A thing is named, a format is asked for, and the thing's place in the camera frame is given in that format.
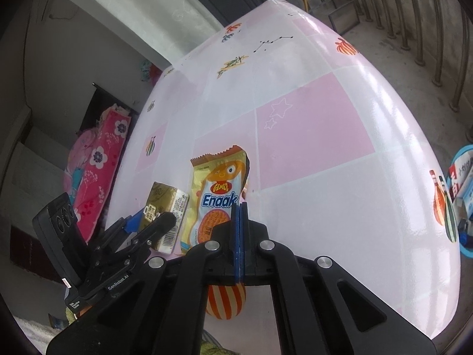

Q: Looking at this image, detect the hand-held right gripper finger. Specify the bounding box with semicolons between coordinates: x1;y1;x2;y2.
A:
46;204;240;355
240;203;435;355

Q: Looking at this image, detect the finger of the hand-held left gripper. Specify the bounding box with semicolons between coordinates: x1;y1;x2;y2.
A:
101;208;149;246
126;212;177;263

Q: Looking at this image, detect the gold tissue packet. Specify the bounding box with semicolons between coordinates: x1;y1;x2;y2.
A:
140;181;190;255

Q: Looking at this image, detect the orange yellow snack packet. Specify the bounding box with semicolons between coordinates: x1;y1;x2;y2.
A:
180;145;251;256

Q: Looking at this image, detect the blue plastic basket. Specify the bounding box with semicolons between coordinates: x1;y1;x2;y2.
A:
445;146;473;259

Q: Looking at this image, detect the plastic bottle with blue label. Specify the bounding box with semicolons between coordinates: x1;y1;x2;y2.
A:
457;219;473;246

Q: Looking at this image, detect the blue white medicine box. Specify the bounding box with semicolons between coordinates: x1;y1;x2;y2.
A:
454;183;473;226

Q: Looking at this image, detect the red white snack bag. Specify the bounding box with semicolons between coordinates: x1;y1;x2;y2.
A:
448;153;473;193

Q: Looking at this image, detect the pink floral quilt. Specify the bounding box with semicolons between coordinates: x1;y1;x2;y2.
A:
62;105;132;243

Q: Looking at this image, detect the white fleece blanket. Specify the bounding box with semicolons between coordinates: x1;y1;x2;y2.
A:
13;314;63;344

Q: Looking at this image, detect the green fuzzy garment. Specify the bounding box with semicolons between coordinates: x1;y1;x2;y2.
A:
200;338;233;355

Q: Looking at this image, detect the dark wooden board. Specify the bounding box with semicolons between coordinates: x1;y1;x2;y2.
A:
79;82;124;134

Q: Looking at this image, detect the pink white patterned table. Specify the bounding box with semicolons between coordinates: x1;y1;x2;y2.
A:
100;0;462;341

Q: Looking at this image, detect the colourful cloth pile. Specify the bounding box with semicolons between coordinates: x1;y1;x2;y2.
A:
140;59;174;85

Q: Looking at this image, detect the white curtain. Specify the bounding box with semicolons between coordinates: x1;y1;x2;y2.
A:
39;0;224;68

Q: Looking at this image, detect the metal balcony railing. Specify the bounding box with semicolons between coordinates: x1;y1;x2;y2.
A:
307;0;473;141

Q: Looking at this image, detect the grey metal frame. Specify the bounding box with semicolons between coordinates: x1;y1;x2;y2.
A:
328;1;360;32

